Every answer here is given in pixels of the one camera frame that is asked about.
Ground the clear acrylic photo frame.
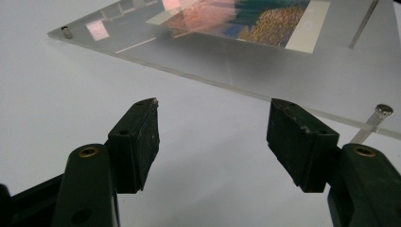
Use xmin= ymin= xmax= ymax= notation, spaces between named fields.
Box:
xmin=46 ymin=0 xmax=401 ymax=142

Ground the landscape painting print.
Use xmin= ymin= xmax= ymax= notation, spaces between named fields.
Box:
xmin=145 ymin=0 xmax=331 ymax=54

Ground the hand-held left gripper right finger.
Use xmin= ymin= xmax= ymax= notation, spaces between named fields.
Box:
xmin=266 ymin=97 xmax=341 ymax=194

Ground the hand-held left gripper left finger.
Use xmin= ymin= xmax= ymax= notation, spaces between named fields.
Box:
xmin=106 ymin=97 xmax=161 ymax=194

